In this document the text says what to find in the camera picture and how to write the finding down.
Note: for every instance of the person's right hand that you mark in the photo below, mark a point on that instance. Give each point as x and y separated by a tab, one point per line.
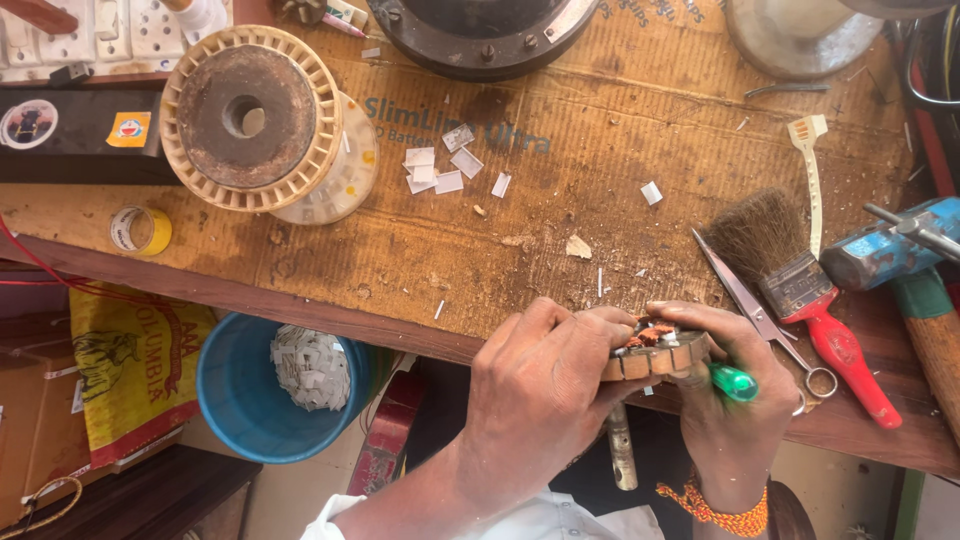
739	420

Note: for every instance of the person's left hand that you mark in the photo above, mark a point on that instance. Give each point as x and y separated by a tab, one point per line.
536	390

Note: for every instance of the round motor stator copper windings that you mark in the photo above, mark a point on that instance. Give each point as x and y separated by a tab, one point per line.
656	358

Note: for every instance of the orange braided wrist thread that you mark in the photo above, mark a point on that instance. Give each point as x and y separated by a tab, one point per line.
720	517

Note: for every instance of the metal shaft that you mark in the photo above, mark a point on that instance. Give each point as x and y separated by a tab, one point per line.
621	450

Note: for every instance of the steel scissors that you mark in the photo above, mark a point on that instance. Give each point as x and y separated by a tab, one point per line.
750	307

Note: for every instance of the white shirt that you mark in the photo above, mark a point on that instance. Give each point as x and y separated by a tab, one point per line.
555	521

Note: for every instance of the tan cardboard chip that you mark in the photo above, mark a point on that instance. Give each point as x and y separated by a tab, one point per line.
578	247

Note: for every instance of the red metal object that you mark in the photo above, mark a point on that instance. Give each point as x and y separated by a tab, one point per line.
386	439

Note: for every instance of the blue headed wooden hammer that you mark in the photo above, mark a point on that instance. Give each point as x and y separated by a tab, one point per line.
885	247

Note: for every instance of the heap of cut paper strips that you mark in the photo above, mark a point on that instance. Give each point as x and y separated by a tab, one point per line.
311	367

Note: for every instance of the scattered white paper pieces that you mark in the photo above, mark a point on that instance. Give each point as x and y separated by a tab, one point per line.
466	161

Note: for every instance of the white plastic strip tool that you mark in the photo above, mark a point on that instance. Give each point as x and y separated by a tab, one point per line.
811	172

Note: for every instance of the steel bar tool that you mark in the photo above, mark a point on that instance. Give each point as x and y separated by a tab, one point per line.
915	225

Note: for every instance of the blue plastic bucket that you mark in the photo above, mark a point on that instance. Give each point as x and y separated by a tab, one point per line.
240	397

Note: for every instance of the thin metal pin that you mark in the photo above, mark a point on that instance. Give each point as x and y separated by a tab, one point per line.
787	88

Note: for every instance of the black round motor housing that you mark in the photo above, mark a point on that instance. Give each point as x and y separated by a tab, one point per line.
480	34

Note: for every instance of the dark wooden stool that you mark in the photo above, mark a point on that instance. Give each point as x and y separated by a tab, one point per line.
165	495

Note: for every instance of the round metal bowl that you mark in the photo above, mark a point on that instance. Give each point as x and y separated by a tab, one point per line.
802	34

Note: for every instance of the yellow printed sack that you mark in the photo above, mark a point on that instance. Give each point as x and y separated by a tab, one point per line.
127	360

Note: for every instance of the pink pen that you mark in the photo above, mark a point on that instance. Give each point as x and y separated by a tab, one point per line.
343	25

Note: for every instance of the yellow tape roll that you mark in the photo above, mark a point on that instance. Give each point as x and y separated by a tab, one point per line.
150	231

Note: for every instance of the small white box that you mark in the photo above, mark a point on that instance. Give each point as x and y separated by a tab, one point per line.
346	11

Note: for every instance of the brown cardboard box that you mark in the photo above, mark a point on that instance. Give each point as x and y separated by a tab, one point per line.
37	420

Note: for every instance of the white bottle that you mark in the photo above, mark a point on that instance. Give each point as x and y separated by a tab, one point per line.
202	13

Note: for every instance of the black box with stickers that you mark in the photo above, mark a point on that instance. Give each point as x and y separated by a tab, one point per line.
75	139

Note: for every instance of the black plug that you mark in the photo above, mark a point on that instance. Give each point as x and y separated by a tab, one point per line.
69	73

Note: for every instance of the white switch board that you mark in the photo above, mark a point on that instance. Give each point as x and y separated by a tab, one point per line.
112	37

